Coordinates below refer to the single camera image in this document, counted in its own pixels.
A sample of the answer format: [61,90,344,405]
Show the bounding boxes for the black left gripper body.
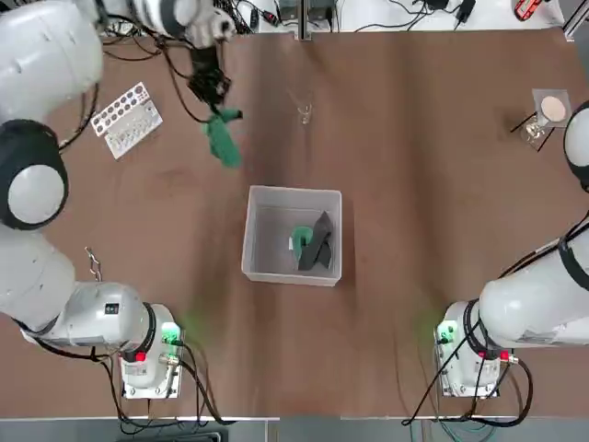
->
[191,44,225,82]

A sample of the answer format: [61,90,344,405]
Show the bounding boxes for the glass test tube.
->
[287,89,308,116]

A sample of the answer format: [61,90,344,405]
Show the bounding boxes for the grey and green cloth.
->
[288,210,336,273]

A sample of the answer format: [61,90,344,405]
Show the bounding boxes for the white test tube rack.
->
[89,81,165,161]

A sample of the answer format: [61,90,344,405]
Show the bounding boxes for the white translucent plastic box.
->
[241,184,344,288]

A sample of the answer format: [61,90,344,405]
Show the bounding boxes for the metal crucible tongs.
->
[84,246,105,284]

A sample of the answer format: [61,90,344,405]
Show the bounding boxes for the black power adapter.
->
[455,0,478,25]

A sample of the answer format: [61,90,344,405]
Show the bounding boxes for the small clear glass vessel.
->
[519,120,547,142]

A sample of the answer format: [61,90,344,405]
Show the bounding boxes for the red and black tool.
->
[514,0,545,22]

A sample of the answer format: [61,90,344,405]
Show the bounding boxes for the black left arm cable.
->
[158,36,215,124]

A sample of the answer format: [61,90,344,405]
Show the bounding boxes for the aluminium frame post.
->
[298,0,315,42]

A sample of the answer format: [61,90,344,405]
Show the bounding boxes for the black left base cable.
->
[91,340,238,427]

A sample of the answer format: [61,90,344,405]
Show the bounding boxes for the black base cable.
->
[399,237,572,427]
[91,340,238,427]

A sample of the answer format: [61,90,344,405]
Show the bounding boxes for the black right base cable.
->
[399,237,572,427]

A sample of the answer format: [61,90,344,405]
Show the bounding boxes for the aluminium frame rail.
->
[560,0,589,43]

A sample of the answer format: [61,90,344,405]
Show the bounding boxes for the green network cable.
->
[403,412,508,442]

